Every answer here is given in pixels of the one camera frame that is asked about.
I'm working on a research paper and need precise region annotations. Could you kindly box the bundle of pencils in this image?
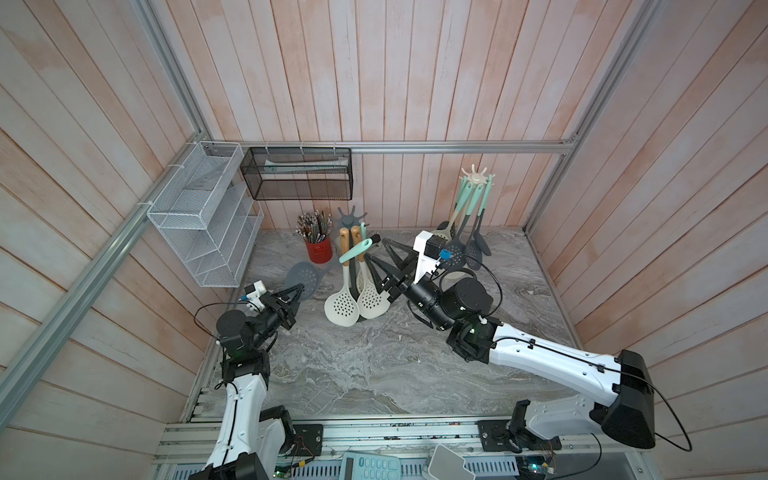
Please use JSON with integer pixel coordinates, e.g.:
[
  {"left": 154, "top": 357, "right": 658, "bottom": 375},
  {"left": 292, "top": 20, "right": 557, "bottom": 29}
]
[{"left": 296, "top": 211, "right": 333, "bottom": 244}]

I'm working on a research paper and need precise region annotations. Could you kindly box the grey plastic box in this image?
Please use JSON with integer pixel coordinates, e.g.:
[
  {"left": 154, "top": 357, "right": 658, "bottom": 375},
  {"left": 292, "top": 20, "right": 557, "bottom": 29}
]
[{"left": 422, "top": 444, "right": 476, "bottom": 480}]

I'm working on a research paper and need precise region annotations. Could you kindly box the grey skimmer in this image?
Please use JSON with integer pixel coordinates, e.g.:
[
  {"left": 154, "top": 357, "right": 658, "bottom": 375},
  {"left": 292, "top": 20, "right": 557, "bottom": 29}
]
[
  {"left": 465, "top": 177, "right": 492, "bottom": 271},
  {"left": 284, "top": 260, "right": 333, "bottom": 302},
  {"left": 474, "top": 174, "right": 494, "bottom": 256}
]

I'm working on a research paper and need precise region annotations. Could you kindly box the red metal pencil cup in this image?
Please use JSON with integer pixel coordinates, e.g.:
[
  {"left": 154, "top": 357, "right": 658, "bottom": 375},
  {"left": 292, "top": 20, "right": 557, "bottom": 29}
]
[{"left": 305, "top": 236, "right": 333, "bottom": 264}]

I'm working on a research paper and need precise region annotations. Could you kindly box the cream utensil rack stand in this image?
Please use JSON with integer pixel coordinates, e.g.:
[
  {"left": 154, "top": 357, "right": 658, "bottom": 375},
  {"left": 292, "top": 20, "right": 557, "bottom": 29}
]
[{"left": 449, "top": 164, "right": 493, "bottom": 241}]

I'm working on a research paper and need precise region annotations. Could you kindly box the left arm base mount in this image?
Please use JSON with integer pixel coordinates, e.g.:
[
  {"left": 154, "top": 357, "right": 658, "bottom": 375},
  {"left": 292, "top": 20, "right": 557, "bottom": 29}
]
[{"left": 259, "top": 405, "right": 323, "bottom": 457}]

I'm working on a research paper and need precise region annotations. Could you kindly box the white wire mesh shelf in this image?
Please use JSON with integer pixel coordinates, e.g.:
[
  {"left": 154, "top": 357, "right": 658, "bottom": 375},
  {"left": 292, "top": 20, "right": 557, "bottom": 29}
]
[{"left": 148, "top": 142, "right": 263, "bottom": 288}]

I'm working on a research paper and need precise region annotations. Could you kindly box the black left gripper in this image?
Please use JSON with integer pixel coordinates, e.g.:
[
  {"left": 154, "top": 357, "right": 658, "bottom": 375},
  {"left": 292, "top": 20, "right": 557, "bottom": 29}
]
[{"left": 250, "top": 284, "right": 305, "bottom": 350}]

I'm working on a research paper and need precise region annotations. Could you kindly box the grey utensil rack stand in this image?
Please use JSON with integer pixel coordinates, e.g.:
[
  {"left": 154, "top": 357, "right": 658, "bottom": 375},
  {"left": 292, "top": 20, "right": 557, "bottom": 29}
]
[{"left": 337, "top": 205, "right": 367, "bottom": 300}]

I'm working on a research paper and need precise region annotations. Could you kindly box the aluminium rail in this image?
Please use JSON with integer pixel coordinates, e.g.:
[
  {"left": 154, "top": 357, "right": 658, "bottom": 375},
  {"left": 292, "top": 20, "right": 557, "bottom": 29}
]
[{"left": 155, "top": 413, "right": 652, "bottom": 460}]

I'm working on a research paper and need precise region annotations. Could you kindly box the large cream skimmer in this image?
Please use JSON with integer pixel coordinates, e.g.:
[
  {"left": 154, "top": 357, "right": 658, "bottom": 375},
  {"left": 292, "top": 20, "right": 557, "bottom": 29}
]
[{"left": 324, "top": 227, "right": 359, "bottom": 327}]

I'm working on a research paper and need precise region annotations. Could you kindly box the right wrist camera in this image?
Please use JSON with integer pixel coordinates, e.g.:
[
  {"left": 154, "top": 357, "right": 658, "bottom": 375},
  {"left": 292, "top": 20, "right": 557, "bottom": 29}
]
[{"left": 413, "top": 231, "right": 447, "bottom": 284}]

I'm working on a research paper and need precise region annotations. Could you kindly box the black mesh wall basket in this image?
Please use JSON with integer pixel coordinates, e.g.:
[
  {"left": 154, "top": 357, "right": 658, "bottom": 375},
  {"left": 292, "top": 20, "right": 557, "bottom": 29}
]
[{"left": 240, "top": 147, "right": 354, "bottom": 201}]

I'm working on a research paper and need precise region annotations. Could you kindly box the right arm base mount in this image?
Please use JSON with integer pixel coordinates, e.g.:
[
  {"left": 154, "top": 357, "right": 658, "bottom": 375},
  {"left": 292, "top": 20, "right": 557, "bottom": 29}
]
[{"left": 477, "top": 400, "right": 562, "bottom": 454}]

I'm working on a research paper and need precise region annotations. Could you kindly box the grey skimmer front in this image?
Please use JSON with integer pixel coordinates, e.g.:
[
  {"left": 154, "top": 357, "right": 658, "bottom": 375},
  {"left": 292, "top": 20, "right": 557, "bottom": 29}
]
[{"left": 465, "top": 177, "right": 492, "bottom": 271}]

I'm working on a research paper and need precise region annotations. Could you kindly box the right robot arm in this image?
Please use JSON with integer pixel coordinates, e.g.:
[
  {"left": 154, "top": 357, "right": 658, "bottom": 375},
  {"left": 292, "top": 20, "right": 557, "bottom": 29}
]
[{"left": 365, "top": 231, "right": 656, "bottom": 453}]

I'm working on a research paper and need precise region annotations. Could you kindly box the grey calculator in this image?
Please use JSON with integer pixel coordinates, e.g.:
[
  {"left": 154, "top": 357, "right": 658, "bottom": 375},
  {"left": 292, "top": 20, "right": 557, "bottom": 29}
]
[{"left": 339, "top": 452, "right": 402, "bottom": 480}]

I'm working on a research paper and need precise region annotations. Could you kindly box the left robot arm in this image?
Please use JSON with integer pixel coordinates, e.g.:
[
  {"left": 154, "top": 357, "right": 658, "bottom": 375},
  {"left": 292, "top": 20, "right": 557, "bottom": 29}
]
[{"left": 191, "top": 283, "right": 304, "bottom": 479}]

